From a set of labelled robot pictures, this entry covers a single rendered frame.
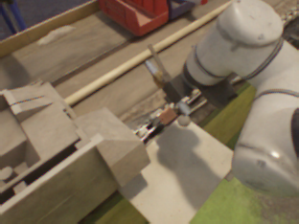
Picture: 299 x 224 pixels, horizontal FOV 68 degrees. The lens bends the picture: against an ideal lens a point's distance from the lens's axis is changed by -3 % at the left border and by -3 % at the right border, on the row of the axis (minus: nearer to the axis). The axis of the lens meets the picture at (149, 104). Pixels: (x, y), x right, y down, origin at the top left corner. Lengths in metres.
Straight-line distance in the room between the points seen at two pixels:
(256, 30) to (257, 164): 0.18
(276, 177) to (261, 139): 0.05
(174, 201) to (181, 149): 0.15
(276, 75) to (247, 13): 0.10
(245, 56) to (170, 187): 0.40
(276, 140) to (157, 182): 0.40
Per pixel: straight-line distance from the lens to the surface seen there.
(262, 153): 0.29
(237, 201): 1.52
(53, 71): 1.03
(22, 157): 0.65
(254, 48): 0.36
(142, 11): 1.29
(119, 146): 0.49
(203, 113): 0.79
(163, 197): 0.63
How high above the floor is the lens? 1.40
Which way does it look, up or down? 53 degrees down
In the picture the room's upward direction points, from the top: 2 degrees counter-clockwise
